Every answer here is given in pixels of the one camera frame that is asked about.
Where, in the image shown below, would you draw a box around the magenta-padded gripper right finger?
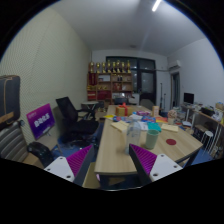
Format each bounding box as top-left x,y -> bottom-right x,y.
128,143 -> 184,186

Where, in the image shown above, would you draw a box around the black framed glass door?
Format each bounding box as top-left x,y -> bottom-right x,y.
105,55 -> 158,104

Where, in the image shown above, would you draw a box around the pink flowers in white pot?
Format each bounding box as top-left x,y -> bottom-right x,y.
167,109 -> 178,125

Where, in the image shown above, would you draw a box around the silver ribbed suitcase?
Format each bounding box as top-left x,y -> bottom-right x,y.
0,121 -> 29,163

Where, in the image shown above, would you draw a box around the blue and red book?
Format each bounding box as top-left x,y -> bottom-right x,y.
141,115 -> 157,123

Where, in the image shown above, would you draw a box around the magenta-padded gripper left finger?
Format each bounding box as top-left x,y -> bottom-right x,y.
43,144 -> 95,187

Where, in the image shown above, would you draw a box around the black computer monitor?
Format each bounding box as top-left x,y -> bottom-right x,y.
183,92 -> 195,106

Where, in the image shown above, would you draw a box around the black bag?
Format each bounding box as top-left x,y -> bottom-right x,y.
27,141 -> 55,168

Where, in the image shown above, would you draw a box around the white booklet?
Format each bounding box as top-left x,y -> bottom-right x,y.
139,121 -> 150,132

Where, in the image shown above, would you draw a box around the dark suitcase with tan trim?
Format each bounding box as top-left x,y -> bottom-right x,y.
0,74 -> 22,131

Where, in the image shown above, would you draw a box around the clear plastic water bottle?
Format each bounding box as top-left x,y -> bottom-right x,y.
125,114 -> 143,155

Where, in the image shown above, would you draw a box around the small round table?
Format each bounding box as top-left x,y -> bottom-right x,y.
80,100 -> 100,119

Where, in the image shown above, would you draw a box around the yellow gift box red ribbon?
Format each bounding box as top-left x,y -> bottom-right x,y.
115,102 -> 134,118

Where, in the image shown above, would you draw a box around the ceiling tube light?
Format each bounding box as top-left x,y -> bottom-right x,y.
151,0 -> 163,13

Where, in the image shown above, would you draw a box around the red round coaster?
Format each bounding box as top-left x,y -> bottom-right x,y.
165,138 -> 178,146

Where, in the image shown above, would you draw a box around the black office chair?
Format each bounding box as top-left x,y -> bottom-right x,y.
55,96 -> 100,144

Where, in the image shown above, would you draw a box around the pink box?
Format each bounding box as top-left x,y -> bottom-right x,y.
136,110 -> 151,117

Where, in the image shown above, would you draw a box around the green cup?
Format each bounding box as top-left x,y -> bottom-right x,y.
144,129 -> 160,151

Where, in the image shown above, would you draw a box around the white air conditioner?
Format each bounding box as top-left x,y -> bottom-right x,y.
167,59 -> 182,72

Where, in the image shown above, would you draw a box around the cluttered side desk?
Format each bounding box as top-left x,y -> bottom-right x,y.
181,103 -> 224,141

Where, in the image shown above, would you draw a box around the white round stool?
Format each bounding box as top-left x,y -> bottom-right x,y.
200,130 -> 214,154

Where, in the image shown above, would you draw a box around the grey chair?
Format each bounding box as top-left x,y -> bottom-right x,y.
139,98 -> 155,111

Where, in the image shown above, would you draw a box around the yellow notebook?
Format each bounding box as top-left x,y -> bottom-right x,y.
160,123 -> 180,133
110,120 -> 130,132

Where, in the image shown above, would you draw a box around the wooden shelf unit with trophies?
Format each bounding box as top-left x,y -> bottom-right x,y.
86,59 -> 134,103

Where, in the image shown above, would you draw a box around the purple sign board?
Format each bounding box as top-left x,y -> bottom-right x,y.
25,103 -> 56,141

